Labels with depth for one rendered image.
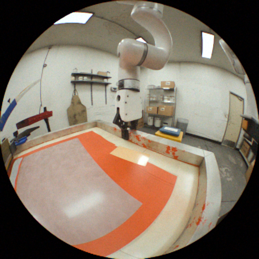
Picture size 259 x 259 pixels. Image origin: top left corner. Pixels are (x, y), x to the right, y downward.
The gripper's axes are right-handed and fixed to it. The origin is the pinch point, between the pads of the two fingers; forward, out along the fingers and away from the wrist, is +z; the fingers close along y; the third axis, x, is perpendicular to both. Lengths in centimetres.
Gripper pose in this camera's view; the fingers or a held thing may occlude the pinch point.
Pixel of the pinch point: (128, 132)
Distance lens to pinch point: 28.9
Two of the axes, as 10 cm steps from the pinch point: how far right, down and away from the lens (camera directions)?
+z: 0.0, 9.4, 3.4
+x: -7.5, -2.2, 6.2
